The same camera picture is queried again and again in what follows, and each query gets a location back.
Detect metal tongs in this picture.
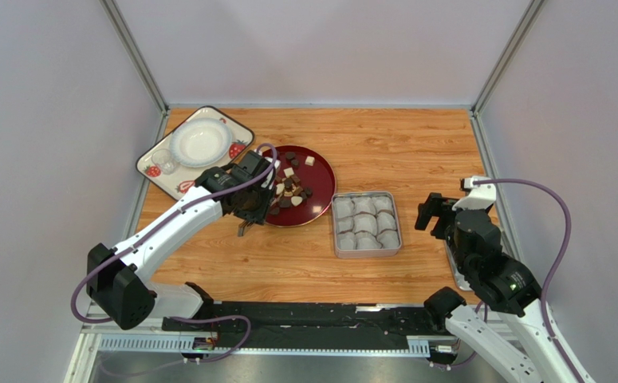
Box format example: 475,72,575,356
237,183,281,238

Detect white heart chocolate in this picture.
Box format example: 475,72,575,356
290,195,304,207

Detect pink square tin box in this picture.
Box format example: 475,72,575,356
332,191,403,259

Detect dark red round plate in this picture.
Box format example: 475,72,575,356
265,145,337,227

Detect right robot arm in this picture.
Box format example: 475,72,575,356
415,189,593,382

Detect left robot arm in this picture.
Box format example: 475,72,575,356
73,144,280,330

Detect silver tin lid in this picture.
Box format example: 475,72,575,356
444,243,473,292

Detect strawberry pattern rectangular tray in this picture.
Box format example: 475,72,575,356
136,106,255,199

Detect white round bowl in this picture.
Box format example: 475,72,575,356
169,118,233,168

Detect small clear glass cup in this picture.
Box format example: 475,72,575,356
151,149,179,175

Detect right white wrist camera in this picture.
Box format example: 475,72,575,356
452,176,497,212

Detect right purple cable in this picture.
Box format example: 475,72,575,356
470,177,588,383

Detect purple cable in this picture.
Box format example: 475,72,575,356
470,177,588,383
70,142,279,325

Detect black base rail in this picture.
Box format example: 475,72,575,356
161,302,450,351

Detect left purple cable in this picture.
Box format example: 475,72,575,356
70,142,279,325

